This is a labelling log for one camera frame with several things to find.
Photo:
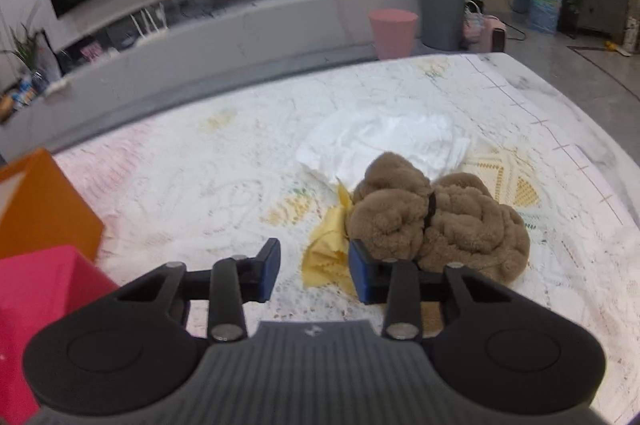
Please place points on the grey trash bin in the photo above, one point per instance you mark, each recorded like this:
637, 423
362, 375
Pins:
441, 24

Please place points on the yellow cloth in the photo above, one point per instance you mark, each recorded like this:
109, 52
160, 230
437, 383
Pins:
325, 261

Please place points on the blue water jug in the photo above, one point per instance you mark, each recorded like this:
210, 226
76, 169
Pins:
543, 15

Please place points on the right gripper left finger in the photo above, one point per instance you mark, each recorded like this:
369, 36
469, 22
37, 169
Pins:
229, 285

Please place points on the red transparent ball box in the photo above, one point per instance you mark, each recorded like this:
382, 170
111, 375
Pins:
37, 289

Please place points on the green plant in vase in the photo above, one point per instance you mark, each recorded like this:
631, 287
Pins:
25, 43

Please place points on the brown fluffy towel bundle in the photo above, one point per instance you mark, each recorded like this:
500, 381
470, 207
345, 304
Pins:
399, 213

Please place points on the white lace tablecloth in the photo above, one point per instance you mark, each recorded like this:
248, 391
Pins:
221, 176

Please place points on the white wifi router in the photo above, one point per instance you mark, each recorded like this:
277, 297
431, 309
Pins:
150, 23

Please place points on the pink small heater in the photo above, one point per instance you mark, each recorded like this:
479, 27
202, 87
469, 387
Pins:
485, 34

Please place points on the orange storage box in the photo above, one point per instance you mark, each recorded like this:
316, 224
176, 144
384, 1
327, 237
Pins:
41, 209

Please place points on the white tv console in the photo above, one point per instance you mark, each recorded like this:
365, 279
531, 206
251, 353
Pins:
210, 46

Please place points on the pink round stool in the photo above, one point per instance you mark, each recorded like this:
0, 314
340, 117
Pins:
394, 31

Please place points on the white cloth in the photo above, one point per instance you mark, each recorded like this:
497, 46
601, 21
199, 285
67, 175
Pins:
342, 145

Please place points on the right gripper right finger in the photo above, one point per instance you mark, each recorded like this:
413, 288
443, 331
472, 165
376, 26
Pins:
398, 284

